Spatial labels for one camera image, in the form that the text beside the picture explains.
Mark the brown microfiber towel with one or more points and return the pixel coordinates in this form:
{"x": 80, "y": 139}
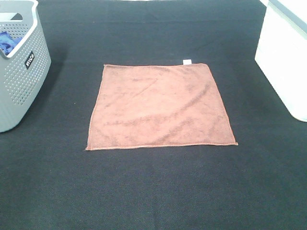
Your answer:
{"x": 158, "y": 106}

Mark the blue cloth in basket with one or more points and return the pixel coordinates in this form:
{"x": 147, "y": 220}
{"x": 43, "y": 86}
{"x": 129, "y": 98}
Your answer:
{"x": 7, "y": 43}

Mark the white plastic bin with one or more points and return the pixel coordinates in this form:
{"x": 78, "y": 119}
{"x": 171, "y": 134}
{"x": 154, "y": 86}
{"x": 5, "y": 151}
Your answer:
{"x": 281, "y": 53}

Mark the grey perforated laundry basket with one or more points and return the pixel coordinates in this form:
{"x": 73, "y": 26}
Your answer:
{"x": 24, "y": 69}

